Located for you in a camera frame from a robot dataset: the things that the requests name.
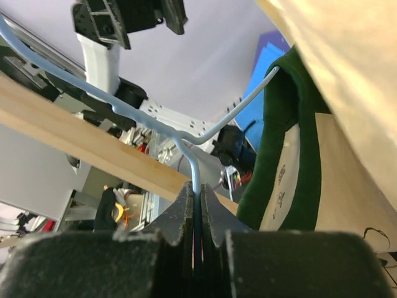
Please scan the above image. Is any purple folder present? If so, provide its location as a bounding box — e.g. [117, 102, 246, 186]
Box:
[252, 30, 290, 73]

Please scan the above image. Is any wooden hanger stand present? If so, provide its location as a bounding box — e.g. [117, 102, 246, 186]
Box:
[0, 73, 240, 216]

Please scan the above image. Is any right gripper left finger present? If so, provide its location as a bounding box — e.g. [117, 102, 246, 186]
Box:
[1, 183, 193, 297]

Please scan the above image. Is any light blue wire hanger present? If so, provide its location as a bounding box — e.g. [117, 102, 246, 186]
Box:
[1, 18, 279, 194]

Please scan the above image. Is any blue folder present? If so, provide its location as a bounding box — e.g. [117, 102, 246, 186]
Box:
[234, 42, 290, 152]

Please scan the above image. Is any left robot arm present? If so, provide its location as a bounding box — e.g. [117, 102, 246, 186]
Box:
[71, 1, 210, 137]

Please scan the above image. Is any green and white t shirt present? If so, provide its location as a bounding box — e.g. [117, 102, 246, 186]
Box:
[236, 46, 330, 231]

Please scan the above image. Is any cream yellow t shirt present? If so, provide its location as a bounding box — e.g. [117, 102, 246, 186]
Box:
[258, 1, 396, 253]

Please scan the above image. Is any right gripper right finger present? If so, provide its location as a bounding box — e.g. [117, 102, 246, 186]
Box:
[201, 184, 393, 297]

